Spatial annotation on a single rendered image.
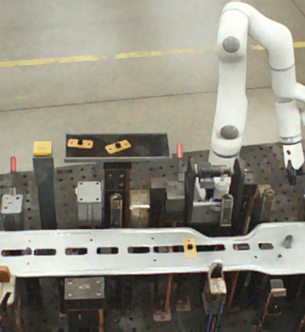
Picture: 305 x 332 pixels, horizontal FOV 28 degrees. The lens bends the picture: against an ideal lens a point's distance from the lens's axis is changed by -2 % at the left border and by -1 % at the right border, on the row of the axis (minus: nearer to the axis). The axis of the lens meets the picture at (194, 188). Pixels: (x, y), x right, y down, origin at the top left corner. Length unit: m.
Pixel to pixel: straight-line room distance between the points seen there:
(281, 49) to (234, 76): 0.20
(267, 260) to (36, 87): 2.75
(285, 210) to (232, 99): 0.65
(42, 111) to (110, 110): 0.45
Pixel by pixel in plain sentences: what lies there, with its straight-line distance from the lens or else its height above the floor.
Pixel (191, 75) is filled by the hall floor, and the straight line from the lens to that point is 4.65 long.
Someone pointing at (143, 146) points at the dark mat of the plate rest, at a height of 1.16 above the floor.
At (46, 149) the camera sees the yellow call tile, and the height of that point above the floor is 1.16.
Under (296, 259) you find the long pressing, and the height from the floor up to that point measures 1.00.
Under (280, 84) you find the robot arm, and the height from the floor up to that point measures 1.36.
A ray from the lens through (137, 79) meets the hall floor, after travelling 4.55.
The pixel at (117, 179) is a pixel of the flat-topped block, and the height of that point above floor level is 1.03.
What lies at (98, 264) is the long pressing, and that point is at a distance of 2.02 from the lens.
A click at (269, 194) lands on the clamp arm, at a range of 2.18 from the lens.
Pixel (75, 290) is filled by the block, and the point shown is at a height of 1.03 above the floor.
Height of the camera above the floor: 2.59
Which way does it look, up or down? 44 degrees down
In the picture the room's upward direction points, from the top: 8 degrees clockwise
